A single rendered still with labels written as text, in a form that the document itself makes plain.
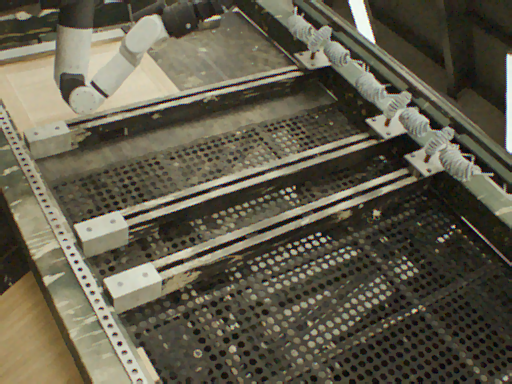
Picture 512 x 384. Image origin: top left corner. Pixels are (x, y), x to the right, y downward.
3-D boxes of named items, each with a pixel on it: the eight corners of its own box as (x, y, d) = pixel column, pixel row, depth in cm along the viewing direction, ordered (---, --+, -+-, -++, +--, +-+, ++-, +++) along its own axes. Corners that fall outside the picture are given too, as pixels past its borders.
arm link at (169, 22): (183, 30, 152) (144, 49, 153) (190, 39, 163) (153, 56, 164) (166, -9, 151) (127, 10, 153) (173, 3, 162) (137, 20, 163)
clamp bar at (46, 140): (23, 144, 175) (13, 78, 158) (326, 69, 227) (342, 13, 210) (34, 164, 170) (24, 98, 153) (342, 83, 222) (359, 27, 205)
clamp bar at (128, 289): (100, 290, 144) (97, 225, 127) (432, 165, 196) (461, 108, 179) (117, 321, 139) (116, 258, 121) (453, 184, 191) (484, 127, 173)
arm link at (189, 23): (213, -13, 147) (171, 7, 149) (229, 21, 152) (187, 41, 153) (211, -17, 158) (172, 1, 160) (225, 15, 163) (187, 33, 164)
